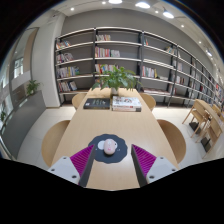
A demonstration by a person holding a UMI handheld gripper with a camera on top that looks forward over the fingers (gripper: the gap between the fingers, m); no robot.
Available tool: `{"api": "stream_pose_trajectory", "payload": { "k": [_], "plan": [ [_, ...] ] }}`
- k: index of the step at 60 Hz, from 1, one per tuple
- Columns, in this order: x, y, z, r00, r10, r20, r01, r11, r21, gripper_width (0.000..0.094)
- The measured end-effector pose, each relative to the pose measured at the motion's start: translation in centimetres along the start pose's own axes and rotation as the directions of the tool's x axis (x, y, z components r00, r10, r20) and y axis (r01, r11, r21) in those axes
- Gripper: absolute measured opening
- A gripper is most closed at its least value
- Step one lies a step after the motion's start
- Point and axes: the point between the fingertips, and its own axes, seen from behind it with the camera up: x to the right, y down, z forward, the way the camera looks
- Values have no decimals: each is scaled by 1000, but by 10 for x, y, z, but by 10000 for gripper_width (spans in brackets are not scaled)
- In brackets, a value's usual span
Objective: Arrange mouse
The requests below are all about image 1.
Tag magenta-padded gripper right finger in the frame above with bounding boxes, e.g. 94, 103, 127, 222
130, 143, 179, 188

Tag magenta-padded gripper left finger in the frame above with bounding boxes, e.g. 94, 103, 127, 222
47, 143, 97, 188

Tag pink computer mouse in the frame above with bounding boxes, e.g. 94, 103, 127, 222
103, 138, 118, 156

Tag black cartoon-eyed mouse pad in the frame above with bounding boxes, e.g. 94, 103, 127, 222
87, 133, 129, 165

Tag round-backed wooden chair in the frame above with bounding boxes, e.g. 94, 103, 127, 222
71, 92, 88, 111
139, 92, 157, 112
156, 118, 187, 165
41, 119, 72, 168

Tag light wooden slatted chairs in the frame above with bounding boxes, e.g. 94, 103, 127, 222
181, 98, 224, 159

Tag white book red lettering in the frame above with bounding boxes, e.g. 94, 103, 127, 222
111, 105, 142, 113

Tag black book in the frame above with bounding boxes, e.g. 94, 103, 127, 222
82, 97, 111, 110

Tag white illustrated book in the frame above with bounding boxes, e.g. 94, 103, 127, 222
111, 95, 143, 109

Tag green floor plant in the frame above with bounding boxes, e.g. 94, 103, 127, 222
25, 79, 43, 97

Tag green potted plant white pot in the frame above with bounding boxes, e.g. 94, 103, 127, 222
91, 64, 143, 98

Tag grey bookshelf unit with books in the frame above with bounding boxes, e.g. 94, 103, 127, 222
54, 26, 224, 108

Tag ceiling lights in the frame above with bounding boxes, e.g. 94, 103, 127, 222
69, 0, 214, 58

